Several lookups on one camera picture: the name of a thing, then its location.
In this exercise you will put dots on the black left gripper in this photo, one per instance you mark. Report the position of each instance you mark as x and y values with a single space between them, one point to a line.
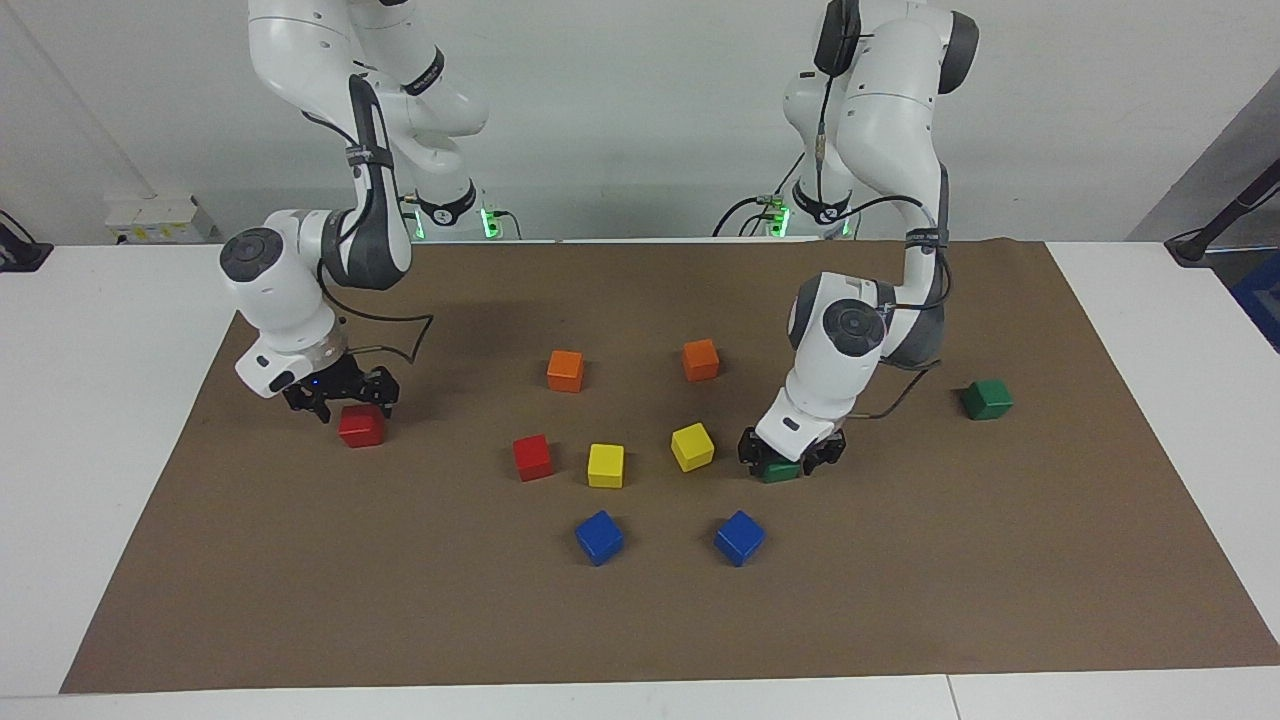
836 440

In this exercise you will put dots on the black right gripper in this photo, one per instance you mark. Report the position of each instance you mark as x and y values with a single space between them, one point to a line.
335 380

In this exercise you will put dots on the green wooden cube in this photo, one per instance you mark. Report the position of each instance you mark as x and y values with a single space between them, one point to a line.
781 471
988 399

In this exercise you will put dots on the red wooden cube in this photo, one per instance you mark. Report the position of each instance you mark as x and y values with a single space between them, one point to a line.
533 458
361 427

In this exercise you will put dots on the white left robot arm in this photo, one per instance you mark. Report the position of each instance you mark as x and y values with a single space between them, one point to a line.
880 130

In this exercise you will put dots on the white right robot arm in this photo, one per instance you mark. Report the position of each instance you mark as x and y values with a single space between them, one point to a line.
300 290

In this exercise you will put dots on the blue wooden cube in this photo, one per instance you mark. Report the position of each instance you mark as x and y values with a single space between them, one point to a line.
599 538
740 538

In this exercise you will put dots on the yellow wooden cube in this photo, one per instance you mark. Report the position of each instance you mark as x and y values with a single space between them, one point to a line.
605 466
692 447

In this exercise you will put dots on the orange wooden cube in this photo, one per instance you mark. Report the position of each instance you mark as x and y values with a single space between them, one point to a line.
700 360
565 371

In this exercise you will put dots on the brown table mat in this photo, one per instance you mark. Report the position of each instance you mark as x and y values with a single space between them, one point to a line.
640 620

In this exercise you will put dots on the black clamp device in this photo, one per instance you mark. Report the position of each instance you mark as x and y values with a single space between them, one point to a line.
22 250

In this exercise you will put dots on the black stand pole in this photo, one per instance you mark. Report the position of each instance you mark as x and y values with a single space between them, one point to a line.
1195 245

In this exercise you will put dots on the blue crate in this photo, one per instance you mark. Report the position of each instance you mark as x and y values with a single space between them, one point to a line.
1262 300

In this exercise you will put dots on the white wall socket box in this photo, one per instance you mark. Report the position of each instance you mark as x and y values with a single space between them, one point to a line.
155 218

